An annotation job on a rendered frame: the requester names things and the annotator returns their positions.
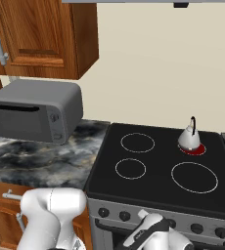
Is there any black glass hob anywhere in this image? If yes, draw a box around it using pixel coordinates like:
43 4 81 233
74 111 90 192
83 122 225 223

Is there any grey microwave oven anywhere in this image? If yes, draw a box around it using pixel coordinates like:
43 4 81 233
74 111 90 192
0 78 84 146

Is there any black stove knob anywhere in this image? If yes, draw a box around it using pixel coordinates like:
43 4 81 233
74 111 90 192
167 218 178 229
98 207 111 219
118 210 132 223
190 223 204 235
214 227 225 239

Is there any grey stove front panel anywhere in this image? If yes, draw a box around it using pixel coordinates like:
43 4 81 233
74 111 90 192
86 197 225 250

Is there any silver kettle with black handle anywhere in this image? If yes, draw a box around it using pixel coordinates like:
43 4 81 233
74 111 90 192
177 115 202 152

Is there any wooden wall cupboard body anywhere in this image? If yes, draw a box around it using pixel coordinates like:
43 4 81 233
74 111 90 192
0 0 100 81

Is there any black microwave door handle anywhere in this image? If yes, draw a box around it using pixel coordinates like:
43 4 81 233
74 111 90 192
0 102 41 113

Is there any black oven door handle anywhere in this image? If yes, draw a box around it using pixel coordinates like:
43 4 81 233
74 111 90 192
94 218 225 250

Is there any silver drawer handle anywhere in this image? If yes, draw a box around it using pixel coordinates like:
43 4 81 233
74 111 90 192
1 189 24 201

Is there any silver base cupboard handle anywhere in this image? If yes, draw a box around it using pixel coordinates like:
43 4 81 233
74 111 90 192
15 212 26 232

